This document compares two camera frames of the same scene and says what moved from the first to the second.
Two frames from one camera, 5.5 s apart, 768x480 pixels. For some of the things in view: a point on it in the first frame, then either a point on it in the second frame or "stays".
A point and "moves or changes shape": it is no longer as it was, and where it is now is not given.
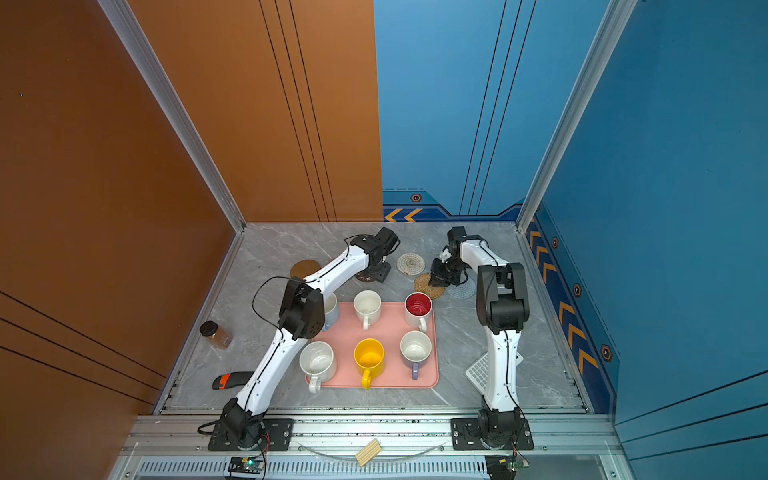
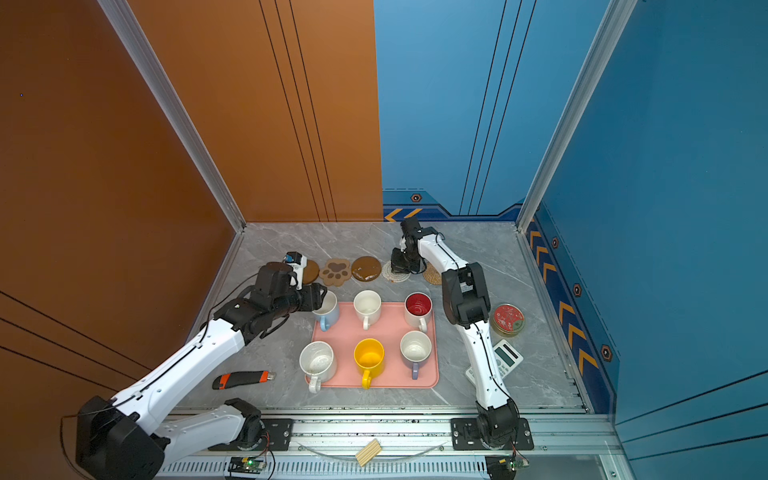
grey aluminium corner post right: [614, 22] stays
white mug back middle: [367, 306] stays
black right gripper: [438, 278] to [397, 266]
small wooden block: [365, 455] stays
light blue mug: [331, 309] stays
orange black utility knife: [226, 380] stays
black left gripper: [384, 274] to [313, 296]
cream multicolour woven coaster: [411, 264] moves or changes shape
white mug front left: [317, 360] stays
